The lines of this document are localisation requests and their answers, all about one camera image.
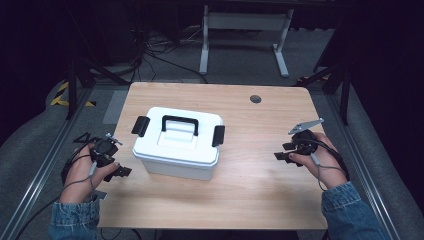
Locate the right gripper grey cable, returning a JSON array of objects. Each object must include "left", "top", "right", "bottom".
[{"left": 310, "top": 152, "right": 348, "bottom": 192}]

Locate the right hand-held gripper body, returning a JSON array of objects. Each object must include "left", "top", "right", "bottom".
[{"left": 287, "top": 117, "right": 326, "bottom": 158}]

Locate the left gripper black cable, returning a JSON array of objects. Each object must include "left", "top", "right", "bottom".
[{"left": 13, "top": 141, "right": 98, "bottom": 240}]

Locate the person's left hand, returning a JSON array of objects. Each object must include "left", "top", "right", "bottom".
[{"left": 58, "top": 143, "right": 121, "bottom": 205}]

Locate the yellow black floor tape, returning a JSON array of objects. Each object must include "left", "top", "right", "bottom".
[{"left": 49, "top": 81, "right": 98, "bottom": 108}]

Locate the person's right hand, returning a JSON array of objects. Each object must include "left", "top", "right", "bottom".
[{"left": 287, "top": 132, "right": 350, "bottom": 191}]

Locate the gripper grey cable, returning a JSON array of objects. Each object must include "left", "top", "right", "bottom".
[
  {"left": 61, "top": 161, "right": 108, "bottom": 202},
  {"left": 310, "top": 152, "right": 348, "bottom": 192}
]

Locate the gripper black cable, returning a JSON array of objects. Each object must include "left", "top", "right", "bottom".
[
  {"left": 13, "top": 141, "right": 98, "bottom": 240},
  {"left": 309, "top": 138, "right": 351, "bottom": 183}
]

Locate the black tripod stand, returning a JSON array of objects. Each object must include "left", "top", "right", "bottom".
[
  {"left": 294, "top": 56, "right": 352, "bottom": 127},
  {"left": 65, "top": 54, "right": 132, "bottom": 121}
]

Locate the bundle of black floor cables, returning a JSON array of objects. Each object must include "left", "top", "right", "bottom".
[{"left": 131, "top": 28, "right": 209, "bottom": 85}]

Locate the white storage box black handle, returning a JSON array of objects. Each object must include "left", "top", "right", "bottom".
[{"left": 131, "top": 106, "right": 226, "bottom": 182}]

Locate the left gripper grey cable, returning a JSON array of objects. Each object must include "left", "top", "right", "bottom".
[{"left": 61, "top": 161, "right": 108, "bottom": 202}]

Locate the metal floor rail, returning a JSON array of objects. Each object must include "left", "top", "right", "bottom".
[
  {"left": 324, "top": 93, "right": 403, "bottom": 240},
  {"left": 0, "top": 87, "right": 96, "bottom": 240}
]

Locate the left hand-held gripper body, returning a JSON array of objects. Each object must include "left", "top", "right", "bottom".
[{"left": 73, "top": 132, "right": 124, "bottom": 168}]

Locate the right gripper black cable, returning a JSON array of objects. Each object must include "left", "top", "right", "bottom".
[{"left": 309, "top": 138, "right": 351, "bottom": 183}]

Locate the white metal stand frame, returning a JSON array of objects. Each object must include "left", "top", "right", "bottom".
[{"left": 198, "top": 4, "right": 295, "bottom": 79}]

